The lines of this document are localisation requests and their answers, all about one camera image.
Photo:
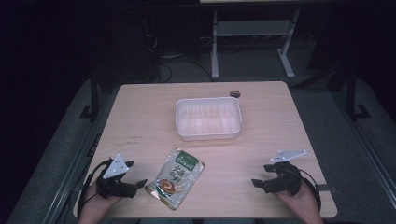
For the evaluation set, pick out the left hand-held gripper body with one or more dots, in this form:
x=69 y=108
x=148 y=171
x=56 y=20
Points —
x=115 y=168

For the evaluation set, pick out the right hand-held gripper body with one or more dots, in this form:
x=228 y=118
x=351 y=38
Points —
x=285 y=180

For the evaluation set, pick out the green and silver food packet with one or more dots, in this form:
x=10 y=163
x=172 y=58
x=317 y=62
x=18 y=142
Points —
x=174 y=179

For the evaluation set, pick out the white plastic container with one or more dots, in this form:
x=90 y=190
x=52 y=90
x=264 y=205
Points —
x=208 y=118

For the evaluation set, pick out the person's right hand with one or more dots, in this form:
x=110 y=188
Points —
x=300 y=199

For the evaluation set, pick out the person's left hand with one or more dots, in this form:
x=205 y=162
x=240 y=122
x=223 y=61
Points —
x=93 y=200

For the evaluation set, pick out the grey tape strip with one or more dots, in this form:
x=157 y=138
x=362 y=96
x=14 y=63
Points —
x=327 y=188

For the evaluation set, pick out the black metal stand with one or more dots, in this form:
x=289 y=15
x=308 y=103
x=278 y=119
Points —
x=94 y=96
x=351 y=93

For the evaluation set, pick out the white metal table frame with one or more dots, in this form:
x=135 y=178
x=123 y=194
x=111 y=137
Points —
x=252 y=28

